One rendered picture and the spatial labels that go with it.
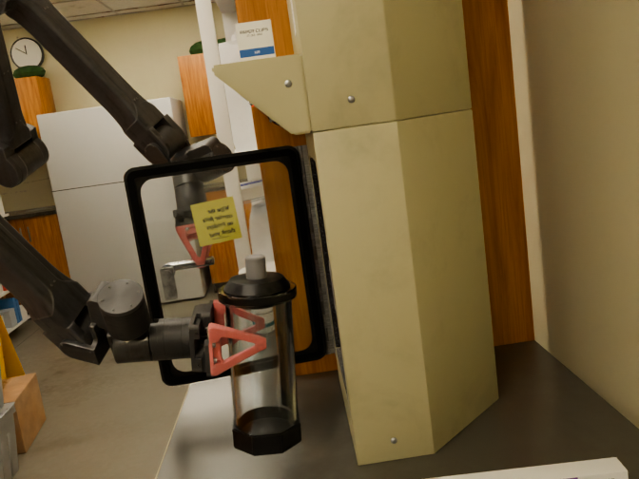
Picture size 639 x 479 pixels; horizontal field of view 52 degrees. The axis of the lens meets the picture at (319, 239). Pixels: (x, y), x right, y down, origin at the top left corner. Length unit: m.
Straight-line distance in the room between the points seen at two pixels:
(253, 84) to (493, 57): 0.57
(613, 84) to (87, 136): 5.27
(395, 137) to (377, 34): 0.13
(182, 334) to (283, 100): 0.34
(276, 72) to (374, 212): 0.22
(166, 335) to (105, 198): 5.09
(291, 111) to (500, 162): 0.55
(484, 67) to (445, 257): 0.45
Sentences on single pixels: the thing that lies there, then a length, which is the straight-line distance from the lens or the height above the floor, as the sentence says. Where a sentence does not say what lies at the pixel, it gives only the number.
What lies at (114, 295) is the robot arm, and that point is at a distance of 0.87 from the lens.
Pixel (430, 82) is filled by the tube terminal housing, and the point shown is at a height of 1.46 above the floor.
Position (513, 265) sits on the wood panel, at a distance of 1.32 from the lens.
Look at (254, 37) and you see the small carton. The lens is 0.95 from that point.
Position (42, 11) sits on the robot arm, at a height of 1.67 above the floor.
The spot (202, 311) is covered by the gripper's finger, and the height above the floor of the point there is 1.19.
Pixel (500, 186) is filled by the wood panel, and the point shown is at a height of 1.25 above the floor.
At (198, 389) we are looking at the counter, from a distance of 1.34.
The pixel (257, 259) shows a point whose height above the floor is 1.25.
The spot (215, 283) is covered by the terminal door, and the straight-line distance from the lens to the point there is 1.18.
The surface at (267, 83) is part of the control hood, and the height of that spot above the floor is 1.48.
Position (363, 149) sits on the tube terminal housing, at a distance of 0.85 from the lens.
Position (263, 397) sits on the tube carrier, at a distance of 0.91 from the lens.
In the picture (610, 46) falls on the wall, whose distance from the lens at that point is 1.03.
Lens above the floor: 1.42
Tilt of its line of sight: 10 degrees down
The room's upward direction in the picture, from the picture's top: 8 degrees counter-clockwise
